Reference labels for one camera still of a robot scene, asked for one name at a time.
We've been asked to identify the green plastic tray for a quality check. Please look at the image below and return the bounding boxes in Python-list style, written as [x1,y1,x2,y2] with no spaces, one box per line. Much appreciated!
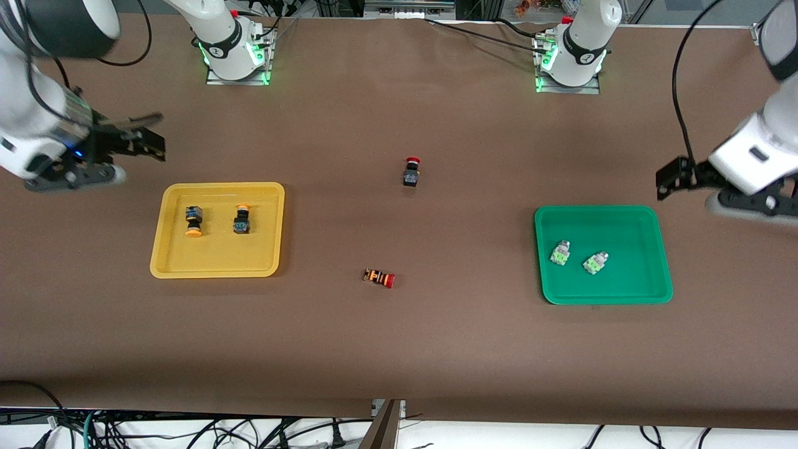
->
[534,205,674,306]

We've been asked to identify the yellow plastic tray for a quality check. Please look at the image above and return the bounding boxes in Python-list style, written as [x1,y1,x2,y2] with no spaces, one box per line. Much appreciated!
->
[150,182,286,279]

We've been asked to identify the colourful background items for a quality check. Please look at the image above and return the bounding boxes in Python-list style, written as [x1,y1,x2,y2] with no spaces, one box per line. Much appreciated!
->
[514,0,582,17]

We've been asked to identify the red button orange body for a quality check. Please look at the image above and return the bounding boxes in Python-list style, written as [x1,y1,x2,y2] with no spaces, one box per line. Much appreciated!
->
[363,267,396,289]

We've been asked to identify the table cover sheet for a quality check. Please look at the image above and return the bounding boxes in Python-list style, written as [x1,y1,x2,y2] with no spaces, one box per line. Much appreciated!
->
[0,12,798,431]

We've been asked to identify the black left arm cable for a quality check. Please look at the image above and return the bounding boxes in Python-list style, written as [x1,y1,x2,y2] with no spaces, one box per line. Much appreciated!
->
[671,0,725,164]

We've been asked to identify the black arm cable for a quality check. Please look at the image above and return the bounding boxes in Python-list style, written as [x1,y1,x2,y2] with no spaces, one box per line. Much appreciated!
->
[671,0,725,164]
[0,0,153,128]

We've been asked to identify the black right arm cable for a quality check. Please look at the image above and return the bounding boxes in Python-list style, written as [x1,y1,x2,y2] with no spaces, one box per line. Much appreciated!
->
[0,0,153,128]

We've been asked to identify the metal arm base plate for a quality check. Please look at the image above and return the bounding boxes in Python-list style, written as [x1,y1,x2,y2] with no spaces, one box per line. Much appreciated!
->
[204,24,277,87]
[534,32,602,95]

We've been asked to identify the aluminium frame profile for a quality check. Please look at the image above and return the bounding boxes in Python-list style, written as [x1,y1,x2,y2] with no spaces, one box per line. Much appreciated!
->
[364,0,457,20]

